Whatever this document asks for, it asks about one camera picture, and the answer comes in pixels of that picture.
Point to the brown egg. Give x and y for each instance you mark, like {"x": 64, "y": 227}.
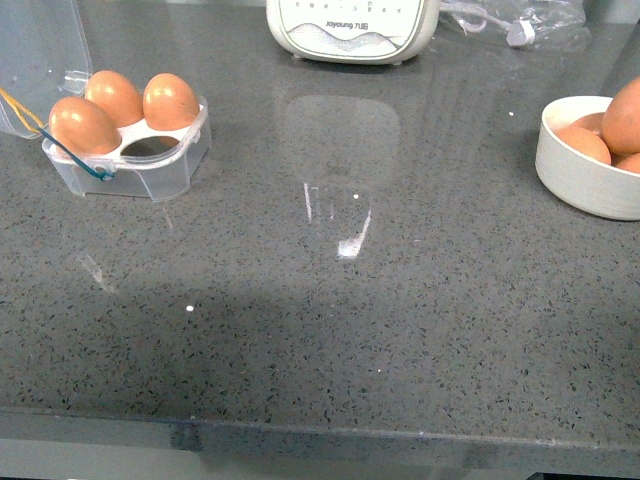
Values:
{"x": 629, "y": 163}
{"x": 591, "y": 122}
{"x": 117, "y": 96}
{"x": 169, "y": 103}
{"x": 620, "y": 123}
{"x": 586, "y": 142}
{"x": 83, "y": 127}

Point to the brown egg in bowl back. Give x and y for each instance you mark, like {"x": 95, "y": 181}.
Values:
{"x": 591, "y": 122}

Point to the brown egg in bowl bottom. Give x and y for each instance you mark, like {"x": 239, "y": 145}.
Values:
{"x": 629, "y": 163}

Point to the clear plastic egg box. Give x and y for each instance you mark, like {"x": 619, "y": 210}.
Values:
{"x": 44, "y": 58}

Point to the white Joyoung appliance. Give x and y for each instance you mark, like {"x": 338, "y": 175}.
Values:
{"x": 353, "y": 32}

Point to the blue rubber band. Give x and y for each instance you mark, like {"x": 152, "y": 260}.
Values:
{"x": 102, "y": 175}

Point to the white round bowl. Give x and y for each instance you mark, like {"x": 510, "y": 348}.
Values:
{"x": 576, "y": 179}

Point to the clear plastic bag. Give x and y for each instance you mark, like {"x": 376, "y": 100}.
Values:
{"x": 528, "y": 25}

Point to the yellow rubber band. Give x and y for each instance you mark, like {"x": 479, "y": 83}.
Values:
{"x": 28, "y": 119}

